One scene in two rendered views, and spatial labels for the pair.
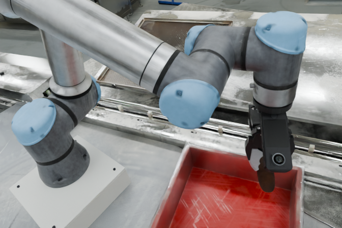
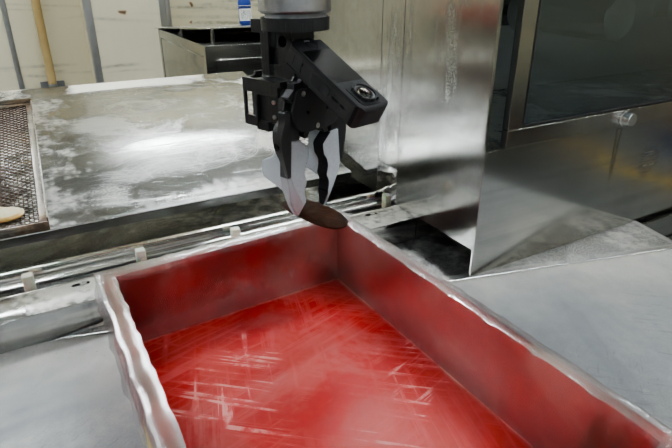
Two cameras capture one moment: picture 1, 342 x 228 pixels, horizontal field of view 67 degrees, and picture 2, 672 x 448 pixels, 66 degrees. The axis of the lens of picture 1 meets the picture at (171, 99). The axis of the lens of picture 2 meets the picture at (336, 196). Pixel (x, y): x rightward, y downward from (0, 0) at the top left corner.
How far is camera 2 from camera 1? 0.41 m
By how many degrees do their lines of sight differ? 53
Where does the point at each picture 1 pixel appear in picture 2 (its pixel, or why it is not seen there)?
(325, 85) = (269, 143)
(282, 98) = not seen: outside the picture
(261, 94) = not seen: outside the picture
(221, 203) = (249, 360)
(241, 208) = (293, 342)
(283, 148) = (357, 80)
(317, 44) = (217, 105)
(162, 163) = (29, 391)
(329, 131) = not seen: hidden behind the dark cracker
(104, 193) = not seen: outside the picture
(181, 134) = (49, 299)
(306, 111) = not seen: hidden behind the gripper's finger
